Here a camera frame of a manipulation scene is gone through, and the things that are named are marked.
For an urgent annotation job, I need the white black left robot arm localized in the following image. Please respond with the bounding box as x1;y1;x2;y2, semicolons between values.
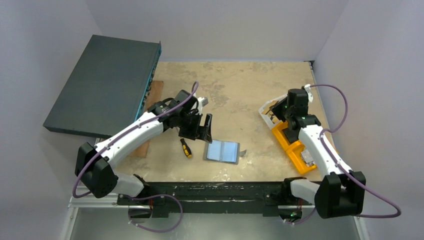
75;90;212;199

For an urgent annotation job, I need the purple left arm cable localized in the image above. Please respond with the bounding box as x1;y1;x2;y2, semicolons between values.
72;81;200;233

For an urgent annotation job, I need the white plastic bin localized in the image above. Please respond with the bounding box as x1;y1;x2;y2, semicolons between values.
258;94;287;130

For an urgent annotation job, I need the yellow plastic bin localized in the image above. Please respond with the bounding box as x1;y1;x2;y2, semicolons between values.
271;121;317;175

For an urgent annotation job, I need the grey leather card holder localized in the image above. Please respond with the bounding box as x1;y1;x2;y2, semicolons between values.
202;139;247;165

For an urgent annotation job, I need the dark grey network switch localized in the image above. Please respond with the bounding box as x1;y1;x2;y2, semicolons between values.
43;35;162;139

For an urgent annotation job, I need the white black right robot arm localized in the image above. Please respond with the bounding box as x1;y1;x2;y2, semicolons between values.
269;86;366;219

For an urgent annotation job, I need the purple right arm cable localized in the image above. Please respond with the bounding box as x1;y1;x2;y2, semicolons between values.
283;84;402;226

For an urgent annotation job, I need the wooden board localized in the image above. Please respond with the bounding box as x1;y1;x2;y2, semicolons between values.
128;80;164;158

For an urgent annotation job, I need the aluminium frame profile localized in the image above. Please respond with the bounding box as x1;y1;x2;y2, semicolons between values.
60;193;370;240

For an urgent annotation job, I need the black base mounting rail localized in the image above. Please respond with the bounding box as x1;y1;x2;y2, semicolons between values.
117;181;313;219

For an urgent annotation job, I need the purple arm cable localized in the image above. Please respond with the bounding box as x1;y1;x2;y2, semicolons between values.
72;81;200;233
283;84;402;226

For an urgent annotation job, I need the black yellow handled screwdriver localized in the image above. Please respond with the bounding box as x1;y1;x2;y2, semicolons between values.
180;138;192;158

